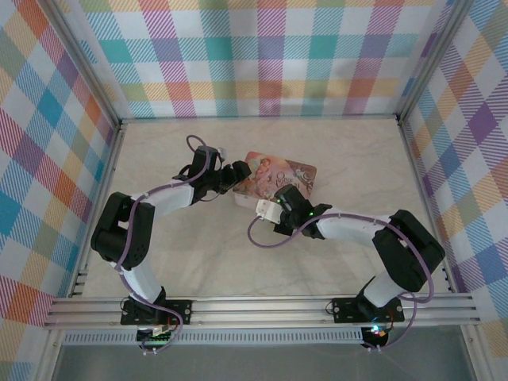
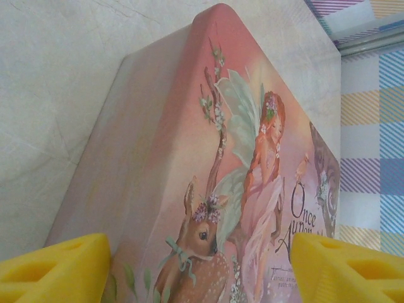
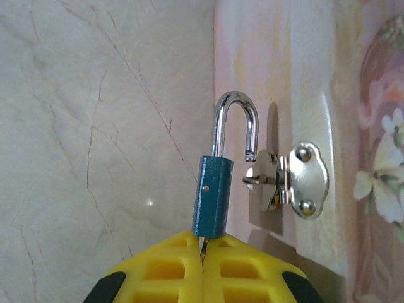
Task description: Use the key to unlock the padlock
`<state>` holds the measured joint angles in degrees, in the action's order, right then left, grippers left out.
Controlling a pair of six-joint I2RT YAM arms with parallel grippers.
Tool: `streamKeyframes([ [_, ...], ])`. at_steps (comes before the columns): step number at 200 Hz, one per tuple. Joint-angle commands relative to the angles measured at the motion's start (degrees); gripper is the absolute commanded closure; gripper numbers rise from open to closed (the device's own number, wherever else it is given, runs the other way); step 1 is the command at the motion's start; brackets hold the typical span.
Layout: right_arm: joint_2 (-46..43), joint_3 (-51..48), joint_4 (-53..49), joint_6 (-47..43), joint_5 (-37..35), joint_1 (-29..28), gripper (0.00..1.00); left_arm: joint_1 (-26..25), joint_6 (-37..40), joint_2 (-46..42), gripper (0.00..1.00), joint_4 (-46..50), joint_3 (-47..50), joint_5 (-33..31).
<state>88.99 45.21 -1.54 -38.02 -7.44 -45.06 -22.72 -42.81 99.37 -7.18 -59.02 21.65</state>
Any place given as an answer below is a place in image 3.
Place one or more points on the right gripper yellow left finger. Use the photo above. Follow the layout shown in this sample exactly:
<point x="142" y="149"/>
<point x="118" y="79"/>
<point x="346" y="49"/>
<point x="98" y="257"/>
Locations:
<point x="135" y="284"/>

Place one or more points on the blue padlock silver shackle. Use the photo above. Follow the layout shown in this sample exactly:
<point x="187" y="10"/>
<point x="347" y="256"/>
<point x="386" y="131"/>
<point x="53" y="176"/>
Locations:
<point x="213" y="195"/>

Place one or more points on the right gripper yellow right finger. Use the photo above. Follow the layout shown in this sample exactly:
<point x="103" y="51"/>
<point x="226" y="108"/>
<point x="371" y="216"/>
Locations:
<point x="271" y="284"/>

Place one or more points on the silver hasp latch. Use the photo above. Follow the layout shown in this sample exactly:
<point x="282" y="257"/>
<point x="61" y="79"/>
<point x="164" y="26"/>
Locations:
<point x="309" y="180"/>

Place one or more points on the pink decorated tin box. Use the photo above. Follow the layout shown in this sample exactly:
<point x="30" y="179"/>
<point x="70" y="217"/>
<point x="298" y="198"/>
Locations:
<point x="309" y="79"/>

